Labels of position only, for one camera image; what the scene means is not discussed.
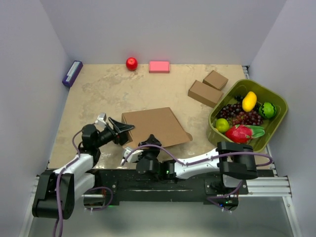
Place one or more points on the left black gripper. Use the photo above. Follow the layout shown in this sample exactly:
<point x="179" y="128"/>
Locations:
<point x="122" y="129"/>

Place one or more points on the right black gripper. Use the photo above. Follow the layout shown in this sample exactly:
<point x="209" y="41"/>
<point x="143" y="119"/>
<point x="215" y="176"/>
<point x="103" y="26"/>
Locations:
<point x="151" y="140"/>

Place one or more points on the large brown cardboard box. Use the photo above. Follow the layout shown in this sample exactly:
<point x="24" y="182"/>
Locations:
<point x="161" y="122"/>

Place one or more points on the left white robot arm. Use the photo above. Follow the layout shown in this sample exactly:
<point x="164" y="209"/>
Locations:
<point x="58" y="190"/>

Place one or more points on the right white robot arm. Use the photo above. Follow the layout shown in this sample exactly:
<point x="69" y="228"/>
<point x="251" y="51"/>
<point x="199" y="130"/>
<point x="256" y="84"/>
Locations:
<point x="233" y="161"/>

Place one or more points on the small brown box left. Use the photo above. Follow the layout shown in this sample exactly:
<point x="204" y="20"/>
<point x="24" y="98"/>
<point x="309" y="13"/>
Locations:
<point x="205" y="94"/>

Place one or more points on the small brown box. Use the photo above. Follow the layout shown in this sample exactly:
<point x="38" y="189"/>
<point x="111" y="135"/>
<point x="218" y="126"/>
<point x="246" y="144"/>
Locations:
<point x="215" y="80"/>
<point x="205" y="94"/>

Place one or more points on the pink flat box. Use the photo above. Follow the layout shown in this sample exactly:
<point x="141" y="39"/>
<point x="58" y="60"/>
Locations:
<point x="159" y="67"/>

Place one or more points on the purple flat box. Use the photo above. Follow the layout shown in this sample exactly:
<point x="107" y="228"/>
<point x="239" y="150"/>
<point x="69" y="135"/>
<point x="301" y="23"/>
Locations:
<point x="72" y="74"/>

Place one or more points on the small brown box right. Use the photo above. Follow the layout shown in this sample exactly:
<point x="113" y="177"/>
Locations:
<point x="215" y="80"/>

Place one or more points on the red apple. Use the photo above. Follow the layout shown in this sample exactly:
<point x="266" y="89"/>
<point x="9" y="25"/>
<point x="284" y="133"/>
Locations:
<point x="131" y="63"/>

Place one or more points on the green lime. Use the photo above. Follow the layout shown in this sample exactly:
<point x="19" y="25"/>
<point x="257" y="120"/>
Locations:
<point x="222" y="125"/>

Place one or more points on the purple grapes bunch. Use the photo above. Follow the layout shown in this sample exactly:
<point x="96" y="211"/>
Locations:
<point x="235" y="114"/>

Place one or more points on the red toy pepper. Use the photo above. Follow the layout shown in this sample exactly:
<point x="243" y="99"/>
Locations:
<point x="242" y="134"/>

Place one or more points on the olive green plastic bin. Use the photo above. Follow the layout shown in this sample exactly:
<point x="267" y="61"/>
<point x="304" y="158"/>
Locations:
<point x="242" y="87"/>

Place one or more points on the yellow mango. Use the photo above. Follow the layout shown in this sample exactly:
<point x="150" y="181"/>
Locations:
<point x="249" y="101"/>

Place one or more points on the toy watermelon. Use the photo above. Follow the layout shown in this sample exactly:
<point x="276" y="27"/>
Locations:
<point x="267" y="110"/>

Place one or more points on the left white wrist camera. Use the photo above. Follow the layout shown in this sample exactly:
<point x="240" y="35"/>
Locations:
<point x="101" y="120"/>

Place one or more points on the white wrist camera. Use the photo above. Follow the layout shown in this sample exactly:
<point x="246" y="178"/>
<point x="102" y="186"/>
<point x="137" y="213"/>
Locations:
<point x="130" y="156"/>
<point x="101" y="120"/>

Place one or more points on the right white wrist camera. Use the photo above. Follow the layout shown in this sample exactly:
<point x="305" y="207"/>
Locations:
<point x="130" y="156"/>

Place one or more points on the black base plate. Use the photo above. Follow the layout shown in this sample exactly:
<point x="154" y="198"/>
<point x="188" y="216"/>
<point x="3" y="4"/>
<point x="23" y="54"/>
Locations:
<point x="128" y="185"/>

